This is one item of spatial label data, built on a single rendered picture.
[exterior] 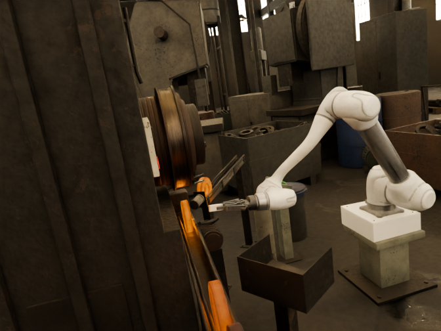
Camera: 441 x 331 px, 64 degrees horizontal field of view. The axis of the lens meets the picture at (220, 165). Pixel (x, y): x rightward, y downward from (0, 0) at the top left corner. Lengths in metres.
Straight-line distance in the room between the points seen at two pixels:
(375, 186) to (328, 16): 3.33
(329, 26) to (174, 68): 2.14
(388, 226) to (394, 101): 3.07
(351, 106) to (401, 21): 4.62
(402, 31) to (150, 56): 3.82
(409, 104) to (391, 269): 3.11
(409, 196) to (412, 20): 4.65
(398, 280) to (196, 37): 3.17
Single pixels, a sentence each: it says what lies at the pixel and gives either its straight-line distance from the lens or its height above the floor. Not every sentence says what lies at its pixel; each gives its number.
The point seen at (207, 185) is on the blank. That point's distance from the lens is 2.21.
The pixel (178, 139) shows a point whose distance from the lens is 1.39.
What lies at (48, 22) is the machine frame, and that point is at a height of 1.56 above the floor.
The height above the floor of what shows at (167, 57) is 1.72.
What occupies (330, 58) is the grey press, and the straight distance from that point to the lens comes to 5.08.
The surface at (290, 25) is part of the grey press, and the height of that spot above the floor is 1.95.
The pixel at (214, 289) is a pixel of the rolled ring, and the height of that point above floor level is 0.78.
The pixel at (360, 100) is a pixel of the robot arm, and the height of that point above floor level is 1.16.
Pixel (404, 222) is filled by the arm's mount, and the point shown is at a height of 0.42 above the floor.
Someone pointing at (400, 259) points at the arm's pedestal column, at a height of 0.18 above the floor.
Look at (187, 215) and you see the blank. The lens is 1.63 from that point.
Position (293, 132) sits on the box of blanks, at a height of 0.69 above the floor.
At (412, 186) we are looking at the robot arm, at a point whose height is 0.69.
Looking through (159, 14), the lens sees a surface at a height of 2.19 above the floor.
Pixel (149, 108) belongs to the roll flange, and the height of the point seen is 1.27.
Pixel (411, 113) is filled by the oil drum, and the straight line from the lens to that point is 5.15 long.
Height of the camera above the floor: 1.32
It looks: 13 degrees down
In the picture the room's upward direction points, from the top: 9 degrees counter-clockwise
